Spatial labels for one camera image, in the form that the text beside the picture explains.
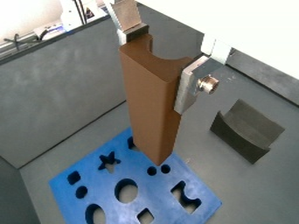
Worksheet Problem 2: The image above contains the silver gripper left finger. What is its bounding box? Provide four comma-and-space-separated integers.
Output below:
103, 0, 150, 45

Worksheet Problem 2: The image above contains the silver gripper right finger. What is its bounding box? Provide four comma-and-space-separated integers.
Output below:
174, 34, 231, 115

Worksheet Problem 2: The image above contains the brown arch block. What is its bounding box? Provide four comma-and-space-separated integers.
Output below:
119, 34, 193, 165

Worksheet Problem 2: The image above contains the black curved fixture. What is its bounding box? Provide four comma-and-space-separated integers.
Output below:
210, 99, 286, 164

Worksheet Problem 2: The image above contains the blue foam shape board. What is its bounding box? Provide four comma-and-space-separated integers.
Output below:
50, 129, 222, 224

